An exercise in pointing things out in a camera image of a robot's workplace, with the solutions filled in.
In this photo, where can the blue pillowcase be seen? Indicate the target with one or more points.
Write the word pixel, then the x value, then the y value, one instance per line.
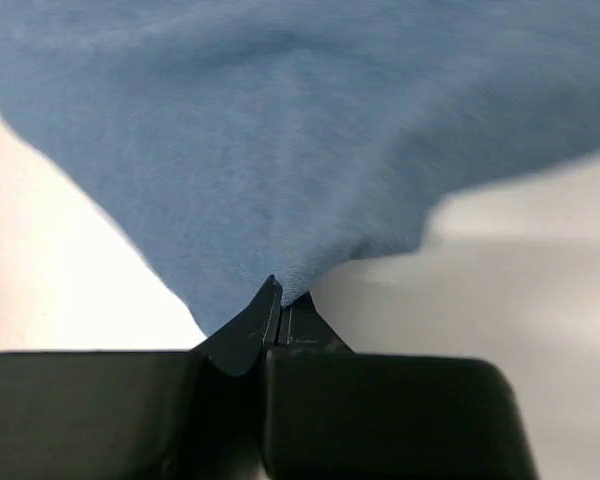
pixel 235 140

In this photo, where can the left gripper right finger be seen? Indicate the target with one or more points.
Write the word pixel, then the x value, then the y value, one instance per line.
pixel 332 413

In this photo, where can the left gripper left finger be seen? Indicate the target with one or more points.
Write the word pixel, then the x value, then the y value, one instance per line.
pixel 190 414

